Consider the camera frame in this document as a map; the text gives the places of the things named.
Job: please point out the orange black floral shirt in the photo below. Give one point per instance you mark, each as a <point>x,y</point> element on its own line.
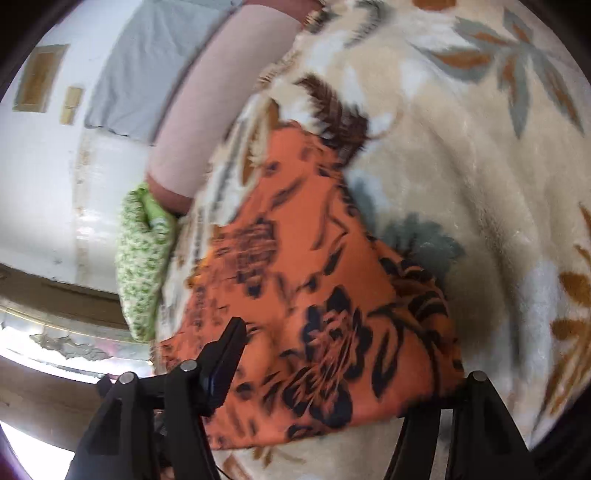
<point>314,230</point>

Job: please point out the stained glass window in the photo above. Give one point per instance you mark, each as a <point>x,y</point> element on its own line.
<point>69,341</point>

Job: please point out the grey pillow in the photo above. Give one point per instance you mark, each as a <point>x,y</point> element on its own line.
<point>152,69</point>

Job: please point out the green checked pillow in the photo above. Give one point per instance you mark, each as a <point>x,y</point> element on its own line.
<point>138,258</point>

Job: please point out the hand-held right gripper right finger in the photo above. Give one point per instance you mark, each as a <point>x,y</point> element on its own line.
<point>480,415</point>

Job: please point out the pink sofa bolster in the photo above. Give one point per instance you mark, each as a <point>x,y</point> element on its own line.
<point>207,115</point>

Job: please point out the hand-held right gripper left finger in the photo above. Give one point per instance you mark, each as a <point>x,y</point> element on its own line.
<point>217,383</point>

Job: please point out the cream leaf print blanket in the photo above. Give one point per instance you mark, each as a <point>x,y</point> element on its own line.
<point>461,138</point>

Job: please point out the tan wall switch plate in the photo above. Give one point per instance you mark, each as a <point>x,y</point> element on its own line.
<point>69,115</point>
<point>75,96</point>

